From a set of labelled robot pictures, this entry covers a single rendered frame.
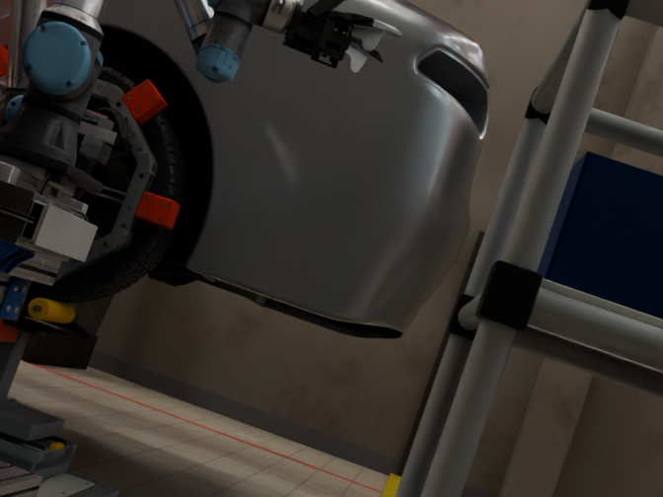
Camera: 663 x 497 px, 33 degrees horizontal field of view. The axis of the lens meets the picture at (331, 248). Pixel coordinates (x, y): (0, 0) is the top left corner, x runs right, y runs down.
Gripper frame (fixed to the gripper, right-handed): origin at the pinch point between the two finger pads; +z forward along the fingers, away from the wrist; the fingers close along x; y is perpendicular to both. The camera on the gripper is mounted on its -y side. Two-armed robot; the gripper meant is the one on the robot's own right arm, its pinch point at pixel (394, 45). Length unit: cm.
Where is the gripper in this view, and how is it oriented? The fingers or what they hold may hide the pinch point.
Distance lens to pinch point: 216.6
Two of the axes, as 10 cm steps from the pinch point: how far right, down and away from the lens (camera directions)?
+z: 9.3, 3.4, 1.3
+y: -3.1, 9.2, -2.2
